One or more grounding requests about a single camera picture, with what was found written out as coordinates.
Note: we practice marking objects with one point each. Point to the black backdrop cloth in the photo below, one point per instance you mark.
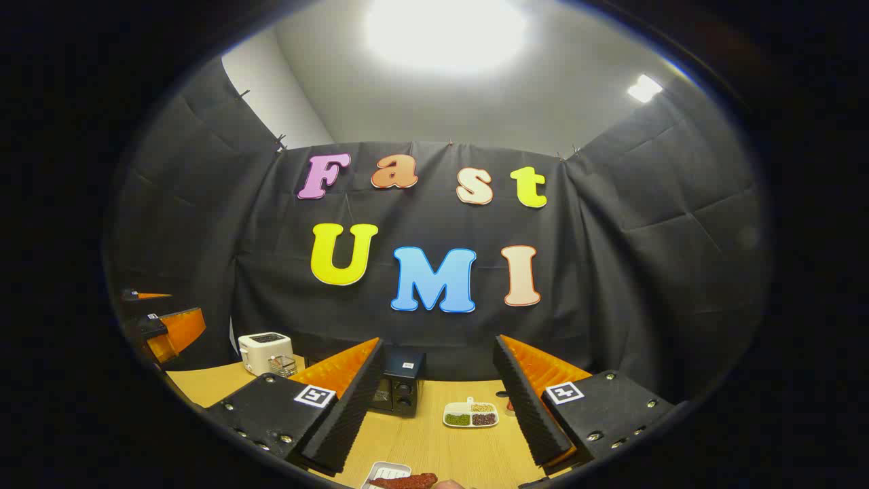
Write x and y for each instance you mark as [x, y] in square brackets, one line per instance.
[611, 272]

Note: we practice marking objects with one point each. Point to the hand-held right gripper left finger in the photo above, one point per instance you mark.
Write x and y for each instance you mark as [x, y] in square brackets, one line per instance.
[353, 414]

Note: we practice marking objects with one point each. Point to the black electric oven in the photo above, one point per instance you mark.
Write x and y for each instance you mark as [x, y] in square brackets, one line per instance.
[400, 394]

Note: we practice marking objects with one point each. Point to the red roast meat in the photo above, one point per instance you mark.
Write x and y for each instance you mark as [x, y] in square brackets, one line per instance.
[407, 481]

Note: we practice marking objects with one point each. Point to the small ceiling light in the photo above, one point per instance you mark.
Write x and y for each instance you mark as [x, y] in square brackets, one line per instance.
[643, 88]

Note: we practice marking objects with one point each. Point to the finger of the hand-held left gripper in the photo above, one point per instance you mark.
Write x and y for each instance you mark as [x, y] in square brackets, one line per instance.
[146, 295]
[180, 333]

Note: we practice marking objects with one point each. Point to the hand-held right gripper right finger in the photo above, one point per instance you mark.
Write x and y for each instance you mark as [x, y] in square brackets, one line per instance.
[529, 414]

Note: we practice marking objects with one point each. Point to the white ribbed tray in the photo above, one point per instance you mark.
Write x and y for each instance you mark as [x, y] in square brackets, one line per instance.
[390, 470]

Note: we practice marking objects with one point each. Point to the large ceiling light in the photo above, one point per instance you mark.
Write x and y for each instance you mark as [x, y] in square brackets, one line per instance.
[445, 30]

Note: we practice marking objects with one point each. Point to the white toaster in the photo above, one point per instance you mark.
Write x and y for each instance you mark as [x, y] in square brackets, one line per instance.
[261, 353]

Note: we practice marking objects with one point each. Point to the white divided plate with beans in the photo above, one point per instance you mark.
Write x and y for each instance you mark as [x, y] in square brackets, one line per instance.
[461, 409]

